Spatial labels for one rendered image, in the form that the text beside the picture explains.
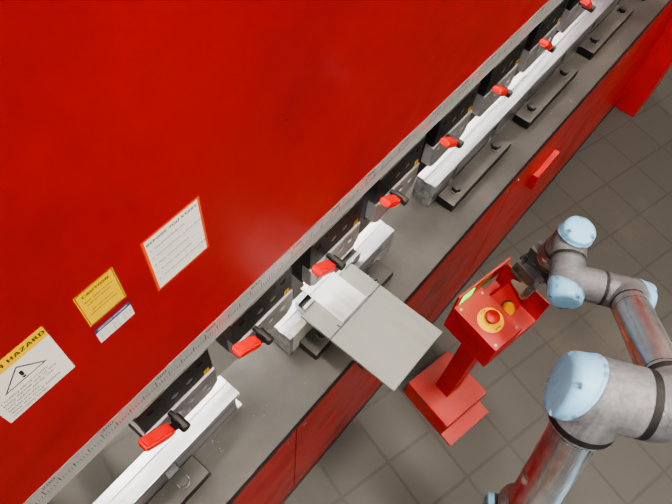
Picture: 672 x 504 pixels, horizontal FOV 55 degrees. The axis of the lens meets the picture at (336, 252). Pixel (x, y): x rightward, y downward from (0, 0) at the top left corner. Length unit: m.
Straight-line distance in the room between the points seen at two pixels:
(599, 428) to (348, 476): 1.37
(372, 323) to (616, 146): 2.17
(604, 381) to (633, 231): 2.07
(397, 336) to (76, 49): 1.07
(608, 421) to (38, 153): 0.89
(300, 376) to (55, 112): 1.09
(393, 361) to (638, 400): 0.53
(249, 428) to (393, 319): 0.40
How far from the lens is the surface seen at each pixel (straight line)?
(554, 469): 1.23
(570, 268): 1.45
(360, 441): 2.39
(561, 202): 3.06
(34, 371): 0.75
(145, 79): 0.57
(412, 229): 1.73
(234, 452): 1.48
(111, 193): 0.63
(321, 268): 1.14
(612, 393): 1.09
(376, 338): 1.43
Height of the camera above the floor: 2.31
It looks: 60 degrees down
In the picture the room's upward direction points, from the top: 7 degrees clockwise
